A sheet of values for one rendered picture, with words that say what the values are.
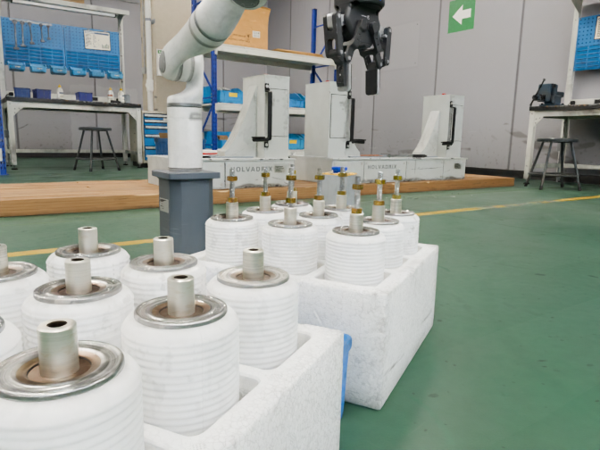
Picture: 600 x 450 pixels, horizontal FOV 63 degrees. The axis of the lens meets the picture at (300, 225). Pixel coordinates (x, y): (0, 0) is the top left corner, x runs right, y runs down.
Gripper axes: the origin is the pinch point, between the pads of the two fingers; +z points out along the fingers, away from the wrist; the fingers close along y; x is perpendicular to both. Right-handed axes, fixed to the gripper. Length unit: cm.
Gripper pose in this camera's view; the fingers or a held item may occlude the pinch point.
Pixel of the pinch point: (358, 84)
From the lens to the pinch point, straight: 78.0
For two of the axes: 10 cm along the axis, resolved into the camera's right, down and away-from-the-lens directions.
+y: 7.0, -1.1, 7.1
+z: 0.1, 9.9, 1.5
